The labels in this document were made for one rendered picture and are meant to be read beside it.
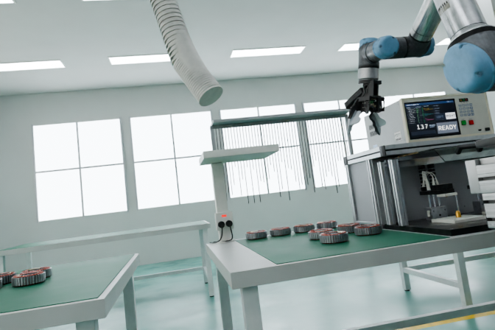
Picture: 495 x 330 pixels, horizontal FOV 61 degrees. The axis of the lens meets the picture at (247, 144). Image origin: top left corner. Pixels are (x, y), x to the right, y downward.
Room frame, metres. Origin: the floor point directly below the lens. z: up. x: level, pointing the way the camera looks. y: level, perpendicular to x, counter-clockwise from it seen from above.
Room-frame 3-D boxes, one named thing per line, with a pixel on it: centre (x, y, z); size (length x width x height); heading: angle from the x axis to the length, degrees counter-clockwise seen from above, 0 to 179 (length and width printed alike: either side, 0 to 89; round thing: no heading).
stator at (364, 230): (1.81, -0.46, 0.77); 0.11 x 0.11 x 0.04
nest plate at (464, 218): (1.73, -0.81, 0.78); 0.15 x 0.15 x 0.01; 11
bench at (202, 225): (4.69, 1.60, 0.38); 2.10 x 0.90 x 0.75; 101
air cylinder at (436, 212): (1.88, -0.79, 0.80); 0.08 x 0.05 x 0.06; 101
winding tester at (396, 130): (2.08, -0.89, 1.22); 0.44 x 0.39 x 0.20; 101
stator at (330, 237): (1.69, -0.29, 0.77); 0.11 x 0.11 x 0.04
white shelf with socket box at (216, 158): (2.16, 0.06, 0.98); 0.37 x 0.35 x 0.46; 101
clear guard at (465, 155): (1.74, -0.81, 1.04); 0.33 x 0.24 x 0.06; 11
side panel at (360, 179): (2.09, -0.54, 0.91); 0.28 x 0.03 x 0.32; 11
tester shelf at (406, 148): (2.07, -0.87, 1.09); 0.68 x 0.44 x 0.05; 101
